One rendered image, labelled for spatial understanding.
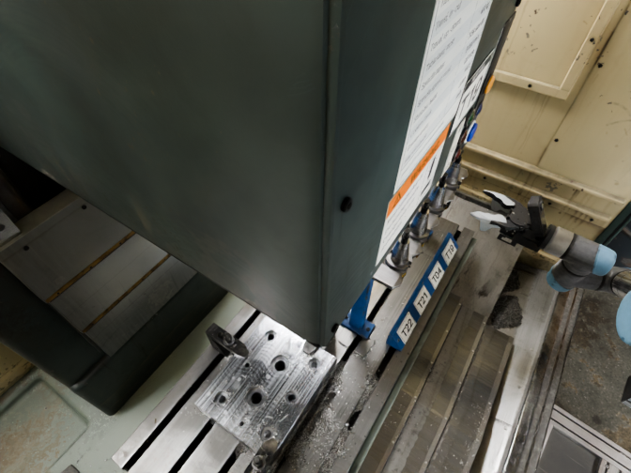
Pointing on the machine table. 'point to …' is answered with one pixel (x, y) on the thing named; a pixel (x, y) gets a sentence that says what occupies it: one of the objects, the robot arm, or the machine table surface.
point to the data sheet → (441, 75)
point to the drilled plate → (265, 354)
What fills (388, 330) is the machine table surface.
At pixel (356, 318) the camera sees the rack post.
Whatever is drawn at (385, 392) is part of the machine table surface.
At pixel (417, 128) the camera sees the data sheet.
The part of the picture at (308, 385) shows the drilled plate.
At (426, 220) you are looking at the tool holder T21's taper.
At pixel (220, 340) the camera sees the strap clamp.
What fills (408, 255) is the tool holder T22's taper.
